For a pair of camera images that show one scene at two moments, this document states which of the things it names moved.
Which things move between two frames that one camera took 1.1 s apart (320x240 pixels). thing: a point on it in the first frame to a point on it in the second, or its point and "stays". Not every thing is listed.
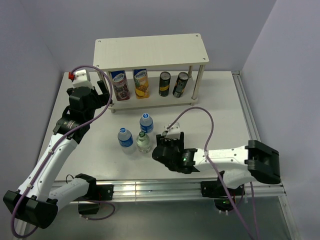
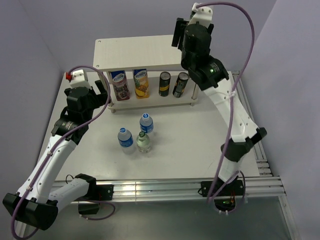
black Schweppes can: [164, 84] stays
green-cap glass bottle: [143, 142] stays
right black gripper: [161, 140] to [179, 32]
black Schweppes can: [180, 85] stays
